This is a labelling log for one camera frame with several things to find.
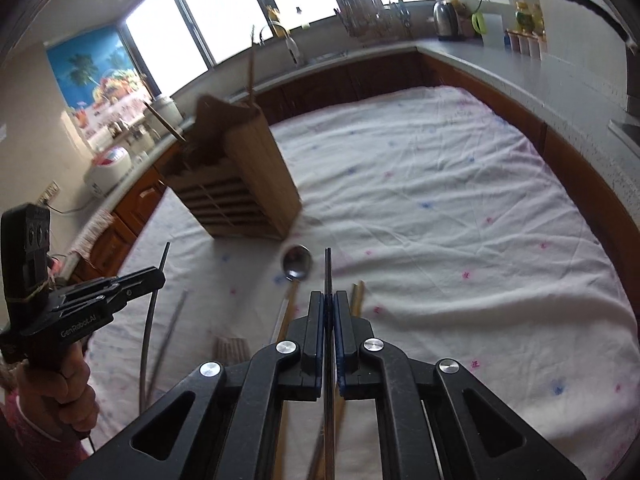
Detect person's left forearm pink sleeve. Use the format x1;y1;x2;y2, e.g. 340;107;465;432
0;360;92;480

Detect person's left hand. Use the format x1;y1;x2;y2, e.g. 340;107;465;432
42;342;101;437

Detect wooden utensil holder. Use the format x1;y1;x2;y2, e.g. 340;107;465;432
159;94;304;241

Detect palm tree wall poster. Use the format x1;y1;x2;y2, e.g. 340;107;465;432
46;26;152;152

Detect kitchen window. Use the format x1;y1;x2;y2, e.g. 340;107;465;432
120;0;437;97

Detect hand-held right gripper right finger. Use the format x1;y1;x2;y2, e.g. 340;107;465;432
334;290;587;480

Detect row of spice jars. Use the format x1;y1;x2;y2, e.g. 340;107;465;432
505;28;546;59

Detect metal chopstick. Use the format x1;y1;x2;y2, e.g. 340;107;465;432
141;241;172;407

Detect kitchen faucet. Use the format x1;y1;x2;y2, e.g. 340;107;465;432
259;22;307;67

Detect white dotted tablecloth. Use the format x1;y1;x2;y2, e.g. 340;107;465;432
82;85;639;480

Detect lace cloth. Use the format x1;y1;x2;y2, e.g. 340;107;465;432
69;209;115;262

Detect steel electric kettle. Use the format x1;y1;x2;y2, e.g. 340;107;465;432
432;0;461;42

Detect pink and white rice cooker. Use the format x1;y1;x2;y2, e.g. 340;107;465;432
83;145;133;197

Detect ridged wooden piece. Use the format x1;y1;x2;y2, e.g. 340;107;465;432
214;337;252;364

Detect white cooking pot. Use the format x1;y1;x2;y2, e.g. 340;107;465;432
147;93;184;132

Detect metal table knife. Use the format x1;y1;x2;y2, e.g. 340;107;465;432
323;247;335;480

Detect metal spoon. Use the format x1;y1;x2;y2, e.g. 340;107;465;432
270;244;314;348

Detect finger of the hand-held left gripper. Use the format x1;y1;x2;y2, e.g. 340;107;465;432
107;279;167;307
116;267;166;283

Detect yellow oil bottles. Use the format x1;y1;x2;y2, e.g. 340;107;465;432
514;0;546;34

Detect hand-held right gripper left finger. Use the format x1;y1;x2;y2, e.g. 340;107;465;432
67;290;327;480

